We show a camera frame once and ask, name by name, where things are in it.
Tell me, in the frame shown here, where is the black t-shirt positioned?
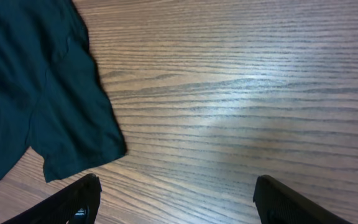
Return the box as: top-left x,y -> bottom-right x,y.
0,0 -> 126,182

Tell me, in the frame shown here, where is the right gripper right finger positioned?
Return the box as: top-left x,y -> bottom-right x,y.
253,175 -> 351,224

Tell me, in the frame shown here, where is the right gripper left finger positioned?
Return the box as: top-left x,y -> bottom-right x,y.
2,174 -> 102,224

